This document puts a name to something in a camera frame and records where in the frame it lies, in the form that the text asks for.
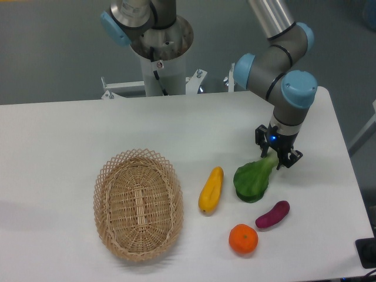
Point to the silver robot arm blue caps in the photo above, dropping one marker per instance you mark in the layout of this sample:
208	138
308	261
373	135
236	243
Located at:
161	38

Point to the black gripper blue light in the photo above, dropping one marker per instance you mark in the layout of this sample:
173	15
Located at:
270	137

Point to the white metal base frame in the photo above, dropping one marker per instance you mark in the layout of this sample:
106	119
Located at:
194	85

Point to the green bok choy vegetable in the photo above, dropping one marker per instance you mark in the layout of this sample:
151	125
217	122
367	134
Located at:
251	180

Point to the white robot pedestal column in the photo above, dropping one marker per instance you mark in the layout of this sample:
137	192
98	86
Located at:
161	74

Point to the yellow squash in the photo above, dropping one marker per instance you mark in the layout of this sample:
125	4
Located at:
211	192

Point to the orange mandarin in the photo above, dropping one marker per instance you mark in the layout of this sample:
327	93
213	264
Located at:
243	239

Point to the woven wicker basket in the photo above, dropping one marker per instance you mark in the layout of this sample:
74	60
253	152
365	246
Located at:
138	205

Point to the black device at table edge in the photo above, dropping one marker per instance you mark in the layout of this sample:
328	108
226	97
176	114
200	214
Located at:
366	252

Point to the purple sweet potato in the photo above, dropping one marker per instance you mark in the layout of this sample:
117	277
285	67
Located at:
274	216

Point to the grey metal stand leg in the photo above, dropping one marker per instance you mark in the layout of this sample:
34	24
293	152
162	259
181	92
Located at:
363	135

